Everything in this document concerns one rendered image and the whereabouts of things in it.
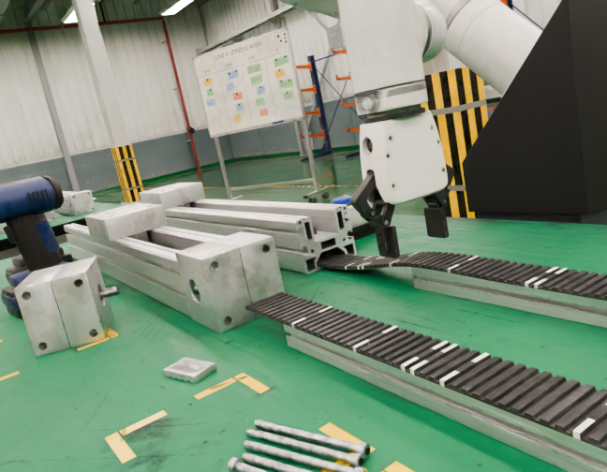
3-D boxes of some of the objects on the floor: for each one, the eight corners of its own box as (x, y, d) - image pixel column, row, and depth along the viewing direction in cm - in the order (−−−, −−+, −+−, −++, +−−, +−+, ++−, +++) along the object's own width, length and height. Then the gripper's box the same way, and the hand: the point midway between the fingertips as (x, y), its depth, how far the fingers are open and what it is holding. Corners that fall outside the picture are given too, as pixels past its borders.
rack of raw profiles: (299, 162, 1235) (278, 60, 1189) (331, 154, 1282) (312, 55, 1236) (405, 154, 962) (383, 21, 916) (440, 143, 1009) (421, 17, 963)
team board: (216, 213, 716) (179, 58, 675) (242, 204, 754) (208, 56, 713) (311, 206, 625) (274, 25, 584) (334, 196, 664) (302, 26, 623)
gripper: (421, 98, 74) (440, 226, 78) (315, 122, 65) (343, 264, 69) (466, 90, 68) (484, 229, 71) (355, 114, 59) (383, 272, 62)
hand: (413, 237), depth 70 cm, fingers open, 8 cm apart
